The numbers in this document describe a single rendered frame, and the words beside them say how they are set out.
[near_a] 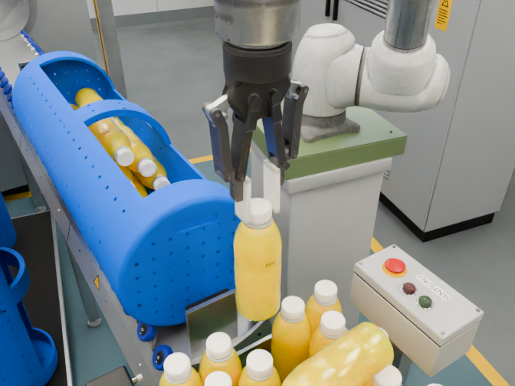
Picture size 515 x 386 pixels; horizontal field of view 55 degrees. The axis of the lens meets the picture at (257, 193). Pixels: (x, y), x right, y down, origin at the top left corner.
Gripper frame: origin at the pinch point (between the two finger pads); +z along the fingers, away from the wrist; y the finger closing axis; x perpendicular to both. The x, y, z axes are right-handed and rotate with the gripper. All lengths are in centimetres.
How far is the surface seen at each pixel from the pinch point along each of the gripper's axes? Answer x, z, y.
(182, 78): -349, 136, -145
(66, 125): -61, 14, 11
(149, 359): -15.6, 42.1, 14.3
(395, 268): 4.5, 23.2, -25.5
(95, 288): -46, 48, 16
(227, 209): -16.9, 15.2, -4.5
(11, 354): -82, 96, 41
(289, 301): -0.8, 25.1, -6.8
